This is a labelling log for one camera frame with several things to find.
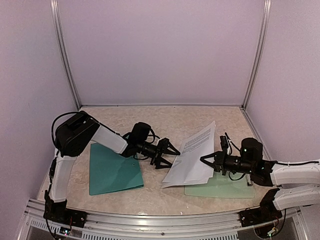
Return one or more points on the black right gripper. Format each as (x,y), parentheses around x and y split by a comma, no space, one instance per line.
(219,163)

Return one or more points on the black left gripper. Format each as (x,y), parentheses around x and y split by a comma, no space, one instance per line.
(159,152)

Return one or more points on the white paper sheet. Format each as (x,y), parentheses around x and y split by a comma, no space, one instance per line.
(187,169)

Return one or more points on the light green clipboard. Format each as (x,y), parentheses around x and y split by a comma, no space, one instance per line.
(221,186)

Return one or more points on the dark green folder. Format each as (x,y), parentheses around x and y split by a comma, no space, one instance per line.
(110,172)

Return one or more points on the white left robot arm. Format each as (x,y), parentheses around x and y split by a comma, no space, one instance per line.
(72,136)

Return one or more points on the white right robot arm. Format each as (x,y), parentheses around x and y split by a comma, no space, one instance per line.
(292,184)

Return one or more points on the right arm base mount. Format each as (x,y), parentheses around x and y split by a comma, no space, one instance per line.
(266,211)

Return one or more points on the front aluminium rail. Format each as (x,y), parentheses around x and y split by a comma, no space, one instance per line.
(112,226)

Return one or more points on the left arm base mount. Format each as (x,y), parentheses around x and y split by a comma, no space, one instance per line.
(59,213)

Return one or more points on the right aluminium frame post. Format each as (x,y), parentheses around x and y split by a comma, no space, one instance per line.
(258,53)

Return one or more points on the aluminium frame post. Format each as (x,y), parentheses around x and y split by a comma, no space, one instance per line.
(54,5)
(258,53)

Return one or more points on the left aluminium frame post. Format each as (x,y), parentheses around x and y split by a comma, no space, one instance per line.
(54,5)

